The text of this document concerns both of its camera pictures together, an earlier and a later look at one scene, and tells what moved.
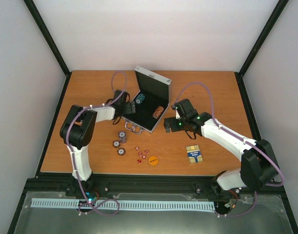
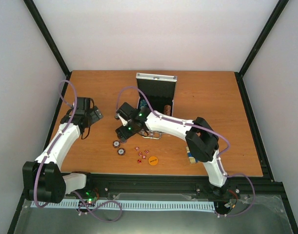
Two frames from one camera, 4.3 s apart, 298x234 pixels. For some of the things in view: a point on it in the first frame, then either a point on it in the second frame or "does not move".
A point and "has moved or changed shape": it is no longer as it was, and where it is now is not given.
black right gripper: [174, 128] -> [124, 135]
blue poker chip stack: [139, 98] -> [143, 103]
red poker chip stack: [158, 112] -> [167, 110]
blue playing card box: [193, 153] does not move
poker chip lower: [121, 151] does not move
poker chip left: [116, 144] does not move
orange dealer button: [153, 160] does not move
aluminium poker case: [151, 102] has moved or changed shape
